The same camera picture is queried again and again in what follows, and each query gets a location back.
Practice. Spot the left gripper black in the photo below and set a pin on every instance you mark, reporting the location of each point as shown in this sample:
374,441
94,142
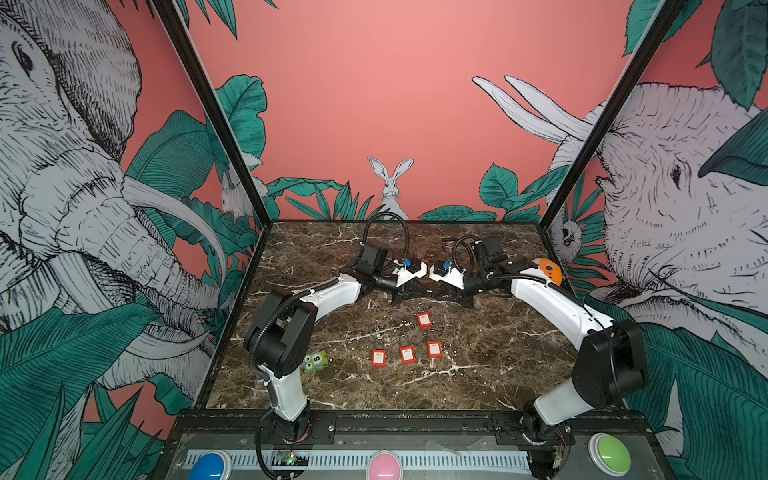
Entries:
404,293

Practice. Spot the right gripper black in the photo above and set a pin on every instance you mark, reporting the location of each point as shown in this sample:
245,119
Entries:
454,293

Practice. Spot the red padlock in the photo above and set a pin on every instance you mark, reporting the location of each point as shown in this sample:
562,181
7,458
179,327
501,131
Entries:
379,358
424,320
434,349
407,355

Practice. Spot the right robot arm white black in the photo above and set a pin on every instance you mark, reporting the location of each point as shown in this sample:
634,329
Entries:
611,356

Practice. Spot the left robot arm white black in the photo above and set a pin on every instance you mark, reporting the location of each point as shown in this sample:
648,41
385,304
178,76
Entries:
279,336

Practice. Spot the orange shark plush toy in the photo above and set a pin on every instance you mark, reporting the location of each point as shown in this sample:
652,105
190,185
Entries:
551,269

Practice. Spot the green monster toy cube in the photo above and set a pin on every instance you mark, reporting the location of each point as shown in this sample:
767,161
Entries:
315,362

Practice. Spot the pink push button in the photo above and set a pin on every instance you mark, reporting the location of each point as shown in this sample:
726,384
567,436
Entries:
384,465

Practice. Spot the green push button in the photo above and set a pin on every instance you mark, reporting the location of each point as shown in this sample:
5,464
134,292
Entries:
609,454

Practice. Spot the blue push button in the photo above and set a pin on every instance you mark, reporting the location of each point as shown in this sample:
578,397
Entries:
214,465

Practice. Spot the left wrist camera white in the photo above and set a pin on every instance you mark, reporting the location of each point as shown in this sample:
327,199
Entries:
408,270

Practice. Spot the black mounting rail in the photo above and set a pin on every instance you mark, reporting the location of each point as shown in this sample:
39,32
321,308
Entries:
328,425

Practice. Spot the white slotted cable duct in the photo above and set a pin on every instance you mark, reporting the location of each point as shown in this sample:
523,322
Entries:
438,460

